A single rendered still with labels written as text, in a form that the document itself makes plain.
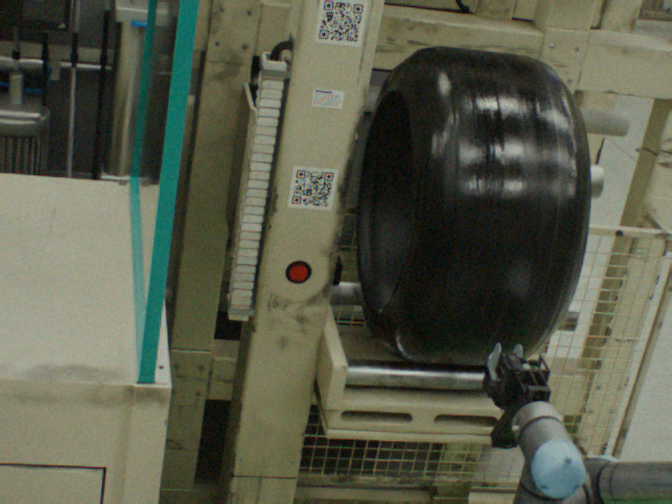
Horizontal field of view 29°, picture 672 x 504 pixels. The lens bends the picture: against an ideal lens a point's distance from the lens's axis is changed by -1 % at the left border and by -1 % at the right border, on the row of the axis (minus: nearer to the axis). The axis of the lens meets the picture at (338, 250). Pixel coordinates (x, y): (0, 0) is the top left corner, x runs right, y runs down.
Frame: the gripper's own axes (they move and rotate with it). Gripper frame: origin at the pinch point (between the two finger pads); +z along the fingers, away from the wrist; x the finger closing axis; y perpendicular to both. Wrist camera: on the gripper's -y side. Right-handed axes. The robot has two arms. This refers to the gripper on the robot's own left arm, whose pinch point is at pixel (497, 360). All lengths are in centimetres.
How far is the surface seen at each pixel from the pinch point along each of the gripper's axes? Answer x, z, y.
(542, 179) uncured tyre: -0.7, 2.0, 32.9
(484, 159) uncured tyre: 9.0, 3.6, 34.8
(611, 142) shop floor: -182, 366, -101
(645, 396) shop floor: -114, 146, -100
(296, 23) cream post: 39, 19, 49
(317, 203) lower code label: 31.6, 16.2, 18.9
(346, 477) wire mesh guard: 5, 57, -69
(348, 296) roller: 17.9, 36.5, -9.8
